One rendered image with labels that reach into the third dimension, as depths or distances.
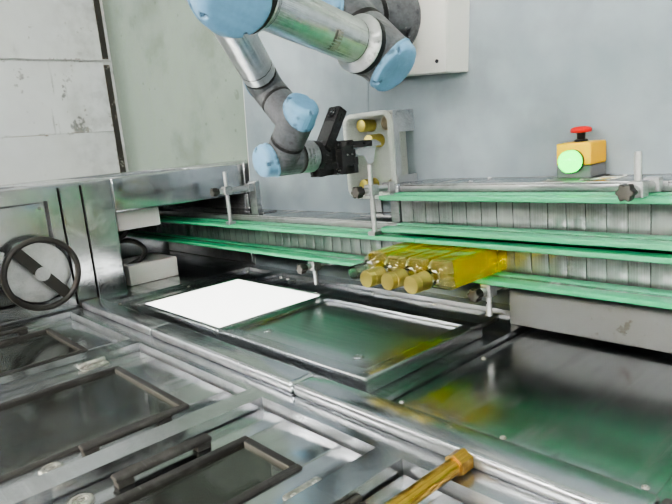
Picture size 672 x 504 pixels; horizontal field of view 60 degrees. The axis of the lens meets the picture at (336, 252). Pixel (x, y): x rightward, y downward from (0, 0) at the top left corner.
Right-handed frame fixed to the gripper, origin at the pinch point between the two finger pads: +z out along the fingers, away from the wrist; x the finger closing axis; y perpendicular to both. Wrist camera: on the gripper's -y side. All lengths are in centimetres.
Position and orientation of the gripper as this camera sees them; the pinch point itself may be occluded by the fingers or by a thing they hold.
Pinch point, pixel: (370, 141)
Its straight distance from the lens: 154.5
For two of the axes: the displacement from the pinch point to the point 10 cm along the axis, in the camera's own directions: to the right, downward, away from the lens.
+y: 0.8, 9.8, 1.9
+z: 7.3, -1.9, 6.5
